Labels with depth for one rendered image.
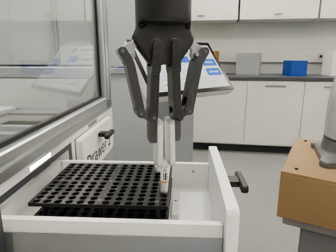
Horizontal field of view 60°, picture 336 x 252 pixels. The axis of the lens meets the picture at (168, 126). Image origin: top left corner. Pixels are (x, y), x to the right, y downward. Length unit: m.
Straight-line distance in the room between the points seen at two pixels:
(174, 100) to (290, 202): 0.42
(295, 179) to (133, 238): 0.40
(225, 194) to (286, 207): 0.32
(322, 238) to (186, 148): 0.86
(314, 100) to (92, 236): 3.32
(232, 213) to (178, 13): 0.27
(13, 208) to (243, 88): 3.09
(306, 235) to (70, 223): 0.60
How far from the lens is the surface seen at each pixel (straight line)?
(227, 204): 0.42
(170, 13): 0.38
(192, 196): 0.64
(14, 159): 0.52
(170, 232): 0.44
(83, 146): 0.75
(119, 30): 2.25
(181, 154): 1.52
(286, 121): 3.58
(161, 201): 0.49
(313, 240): 0.87
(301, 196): 0.73
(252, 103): 3.48
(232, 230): 0.42
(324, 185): 0.71
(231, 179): 0.54
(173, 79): 0.41
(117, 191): 0.52
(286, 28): 4.23
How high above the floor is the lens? 1.13
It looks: 13 degrees down
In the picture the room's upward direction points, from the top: straight up
